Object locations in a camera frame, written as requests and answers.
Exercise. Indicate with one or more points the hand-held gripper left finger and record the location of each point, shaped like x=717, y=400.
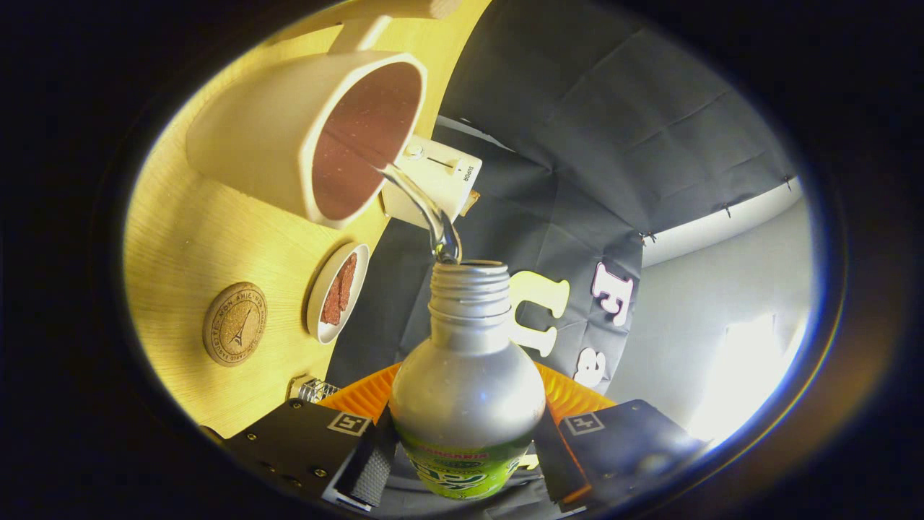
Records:
x=296, y=440

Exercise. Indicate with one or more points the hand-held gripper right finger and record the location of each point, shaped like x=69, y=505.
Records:
x=628, y=444

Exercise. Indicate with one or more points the round cork coaster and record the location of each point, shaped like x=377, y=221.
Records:
x=234, y=325

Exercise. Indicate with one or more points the silver bottle with green label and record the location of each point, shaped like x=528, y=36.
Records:
x=469, y=390

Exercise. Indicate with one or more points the clear juice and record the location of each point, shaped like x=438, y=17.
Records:
x=426, y=209

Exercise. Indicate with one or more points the white oval plate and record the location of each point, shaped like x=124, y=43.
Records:
x=317, y=318

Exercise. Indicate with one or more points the reddish brown meat slice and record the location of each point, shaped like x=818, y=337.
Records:
x=331, y=307
x=348, y=282

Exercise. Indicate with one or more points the wooden table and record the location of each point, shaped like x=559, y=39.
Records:
x=188, y=238

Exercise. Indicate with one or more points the toast slice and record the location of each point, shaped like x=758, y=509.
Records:
x=471, y=202

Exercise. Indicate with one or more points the black backdrop cloth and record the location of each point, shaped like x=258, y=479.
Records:
x=613, y=144

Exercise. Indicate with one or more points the cream toaster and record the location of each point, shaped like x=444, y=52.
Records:
x=440, y=177

